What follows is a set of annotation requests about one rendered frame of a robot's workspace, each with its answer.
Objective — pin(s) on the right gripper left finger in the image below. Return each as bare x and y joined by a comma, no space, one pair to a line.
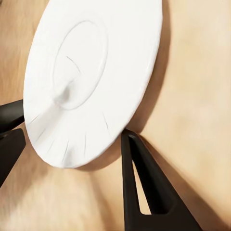
12,143

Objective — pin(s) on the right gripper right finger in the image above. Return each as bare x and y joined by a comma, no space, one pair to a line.
168,211

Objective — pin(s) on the countertop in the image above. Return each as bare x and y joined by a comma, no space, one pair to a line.
184,120

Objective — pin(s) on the saucer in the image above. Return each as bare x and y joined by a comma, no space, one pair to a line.
87,72

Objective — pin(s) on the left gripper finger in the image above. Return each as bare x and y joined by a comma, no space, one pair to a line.
11,115

